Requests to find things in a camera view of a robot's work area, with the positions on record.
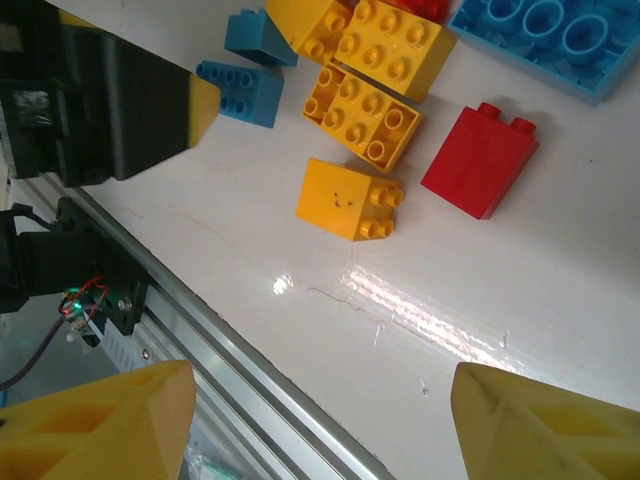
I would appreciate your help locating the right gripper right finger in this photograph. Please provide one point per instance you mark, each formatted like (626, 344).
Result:
(550, 435)

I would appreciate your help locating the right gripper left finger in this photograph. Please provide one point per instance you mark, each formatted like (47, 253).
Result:
(100, 430)

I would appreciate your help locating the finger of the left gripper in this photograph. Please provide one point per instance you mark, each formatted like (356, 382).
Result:
(150, 110)
(75, 19)

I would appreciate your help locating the small blue lego brick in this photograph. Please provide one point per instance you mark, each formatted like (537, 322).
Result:
(245, 95)
(250, 37)

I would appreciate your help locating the yellow lego brick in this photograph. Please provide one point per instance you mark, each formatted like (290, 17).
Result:
(360, 117)
(305, 25)
(335, 195)
(395, 50)

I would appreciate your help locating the red lego brick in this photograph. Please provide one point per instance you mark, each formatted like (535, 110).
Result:
(420, 9)
(475, 160)

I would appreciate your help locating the large blue lego brick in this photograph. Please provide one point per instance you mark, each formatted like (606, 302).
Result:
(545, 60)

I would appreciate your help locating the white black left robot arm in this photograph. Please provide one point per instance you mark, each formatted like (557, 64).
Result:
(45, 265)

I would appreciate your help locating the clear plastic bag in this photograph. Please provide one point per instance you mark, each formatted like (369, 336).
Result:
(215, 471)

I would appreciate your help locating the left base electronics board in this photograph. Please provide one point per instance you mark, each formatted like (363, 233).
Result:
(75, 307)

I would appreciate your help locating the black left mount plate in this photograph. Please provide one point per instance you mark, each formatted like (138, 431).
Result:
(122, 300)

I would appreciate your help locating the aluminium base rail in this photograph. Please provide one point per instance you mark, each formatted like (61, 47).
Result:
(240, 370)

